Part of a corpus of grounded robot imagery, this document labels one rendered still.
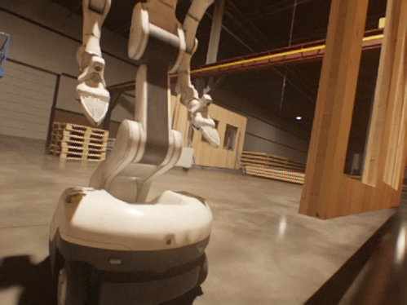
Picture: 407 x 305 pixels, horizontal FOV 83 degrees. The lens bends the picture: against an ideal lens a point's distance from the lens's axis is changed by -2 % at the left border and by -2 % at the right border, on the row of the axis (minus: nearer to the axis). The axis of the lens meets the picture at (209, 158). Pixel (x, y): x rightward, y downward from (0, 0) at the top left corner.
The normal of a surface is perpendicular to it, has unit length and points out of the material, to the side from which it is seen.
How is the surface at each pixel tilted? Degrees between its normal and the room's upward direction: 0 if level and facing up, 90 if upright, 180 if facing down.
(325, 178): 88
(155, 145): 93
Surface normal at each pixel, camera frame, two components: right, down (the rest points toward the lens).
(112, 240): 0.13, 0.04
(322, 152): -0.66, -0.14
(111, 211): 0.16, -0.74
